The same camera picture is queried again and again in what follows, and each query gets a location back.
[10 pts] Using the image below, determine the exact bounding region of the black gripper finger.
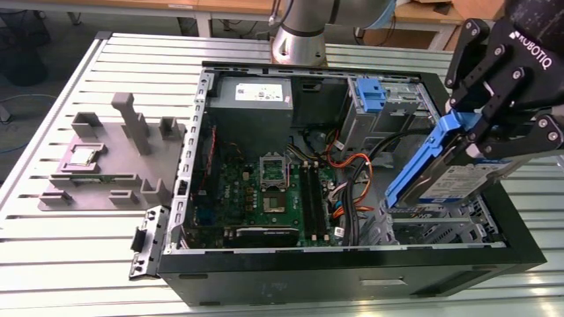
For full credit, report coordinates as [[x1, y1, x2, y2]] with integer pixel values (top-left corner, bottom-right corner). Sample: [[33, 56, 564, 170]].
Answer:
[[442, 18, 513, 116], [466, 65, 564, 160]]

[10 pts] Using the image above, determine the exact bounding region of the hard disk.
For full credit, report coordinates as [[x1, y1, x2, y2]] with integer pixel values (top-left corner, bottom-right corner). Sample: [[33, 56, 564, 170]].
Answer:
[[384, 110, 521, 211]]

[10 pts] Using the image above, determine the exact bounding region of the silver disk bay cage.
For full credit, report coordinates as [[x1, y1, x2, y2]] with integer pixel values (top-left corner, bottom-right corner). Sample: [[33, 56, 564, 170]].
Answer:
[[360, 197, 489, 246]]

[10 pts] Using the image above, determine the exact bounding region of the silver drive cage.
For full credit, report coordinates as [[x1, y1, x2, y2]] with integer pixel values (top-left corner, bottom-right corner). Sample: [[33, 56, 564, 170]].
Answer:
[[341, 76, 441, 155]]

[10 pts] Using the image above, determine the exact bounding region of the blue plastic drive latch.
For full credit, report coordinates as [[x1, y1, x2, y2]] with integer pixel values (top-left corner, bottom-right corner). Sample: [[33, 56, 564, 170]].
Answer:
[[356, 78, 388, 113]]

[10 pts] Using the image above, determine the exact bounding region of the black RAM slot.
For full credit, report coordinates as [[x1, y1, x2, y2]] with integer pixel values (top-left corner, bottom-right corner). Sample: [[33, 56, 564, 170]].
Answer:
[[310, 160, 332, 242], [298, 160, 318, 242]]

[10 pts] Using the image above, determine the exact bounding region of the metal socket cover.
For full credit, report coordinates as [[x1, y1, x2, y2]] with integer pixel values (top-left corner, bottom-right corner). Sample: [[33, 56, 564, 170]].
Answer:
[[258, 152, 290, 192]]

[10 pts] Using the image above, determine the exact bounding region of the grey Dell power supply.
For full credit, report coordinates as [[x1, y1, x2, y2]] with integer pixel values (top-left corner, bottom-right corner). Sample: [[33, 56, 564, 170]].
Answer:
[[205, 76, 294, 159]]

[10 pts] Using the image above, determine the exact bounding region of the CPU socket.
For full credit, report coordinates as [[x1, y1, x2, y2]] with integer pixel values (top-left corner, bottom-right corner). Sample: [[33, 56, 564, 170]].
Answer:
[[261, 190, 292, 215]]

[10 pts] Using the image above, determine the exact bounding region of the black open PC case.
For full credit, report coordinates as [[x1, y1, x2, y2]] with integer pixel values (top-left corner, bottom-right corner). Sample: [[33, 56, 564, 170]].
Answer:
[[156, 60, 546, 306]]

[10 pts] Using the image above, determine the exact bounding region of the black graphics card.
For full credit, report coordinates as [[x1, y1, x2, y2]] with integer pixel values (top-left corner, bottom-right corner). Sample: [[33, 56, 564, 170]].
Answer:
[[222, 226, 300, 248]]

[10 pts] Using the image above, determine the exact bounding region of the green Dell motherboard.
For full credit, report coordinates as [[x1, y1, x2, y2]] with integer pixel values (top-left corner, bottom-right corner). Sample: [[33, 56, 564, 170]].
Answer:
[[182, 155, 346, 248]]

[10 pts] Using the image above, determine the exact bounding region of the blue expansion slot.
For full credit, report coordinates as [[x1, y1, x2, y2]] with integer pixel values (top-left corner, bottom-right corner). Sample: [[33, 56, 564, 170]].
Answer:
[[197, 206, 214, 227]]

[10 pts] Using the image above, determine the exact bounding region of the grey plastic parts rack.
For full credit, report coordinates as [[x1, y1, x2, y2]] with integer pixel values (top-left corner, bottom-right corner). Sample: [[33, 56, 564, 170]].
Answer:
[[37, 92, 188, 212]]

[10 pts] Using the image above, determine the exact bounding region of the silver CPU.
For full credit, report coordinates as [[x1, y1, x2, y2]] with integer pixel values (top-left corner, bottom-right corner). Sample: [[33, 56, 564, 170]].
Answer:
[[69, 149, 97, 166]]

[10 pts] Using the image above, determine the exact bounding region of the green RAM stick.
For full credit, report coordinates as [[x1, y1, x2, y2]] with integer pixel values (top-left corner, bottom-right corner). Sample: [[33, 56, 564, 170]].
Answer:
[[69, 176, 117, 185]]

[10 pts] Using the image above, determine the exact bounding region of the black office chair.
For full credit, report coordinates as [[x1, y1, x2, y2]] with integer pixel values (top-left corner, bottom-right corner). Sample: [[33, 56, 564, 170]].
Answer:
[[0, 9, 52, 87]]

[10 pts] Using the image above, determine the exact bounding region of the orange yellow wire bundle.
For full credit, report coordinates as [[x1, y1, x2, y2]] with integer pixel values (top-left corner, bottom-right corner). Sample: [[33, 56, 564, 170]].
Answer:
[[325, 152, 376, 219]]

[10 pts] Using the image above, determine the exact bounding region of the black cable bundle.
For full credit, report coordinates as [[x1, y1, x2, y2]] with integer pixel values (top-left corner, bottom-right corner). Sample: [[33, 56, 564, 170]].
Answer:
[[341, 125, 441, 247]]

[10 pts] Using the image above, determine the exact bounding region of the wooden desk white frame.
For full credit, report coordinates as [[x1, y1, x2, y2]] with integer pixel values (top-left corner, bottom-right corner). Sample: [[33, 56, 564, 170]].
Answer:
[[42, 0, 466, 50]]

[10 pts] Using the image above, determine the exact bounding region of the hinged expansion card bracket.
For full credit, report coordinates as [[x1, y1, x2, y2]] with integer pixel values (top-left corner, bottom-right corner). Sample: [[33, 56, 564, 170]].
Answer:
[[128, 204, 172, 281]]

